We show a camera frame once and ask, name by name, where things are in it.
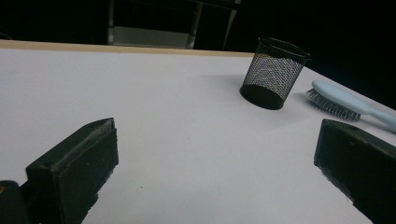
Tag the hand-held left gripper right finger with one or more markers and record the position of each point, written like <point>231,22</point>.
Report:
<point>358,161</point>

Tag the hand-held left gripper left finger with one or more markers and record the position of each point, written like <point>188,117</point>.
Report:
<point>74,168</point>

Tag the light blue hairbrush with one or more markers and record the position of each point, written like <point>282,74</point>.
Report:
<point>342,98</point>

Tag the black mesh pen holder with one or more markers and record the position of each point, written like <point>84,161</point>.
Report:
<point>271,77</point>

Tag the white metal frame stand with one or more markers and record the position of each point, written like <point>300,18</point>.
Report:
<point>149,36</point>

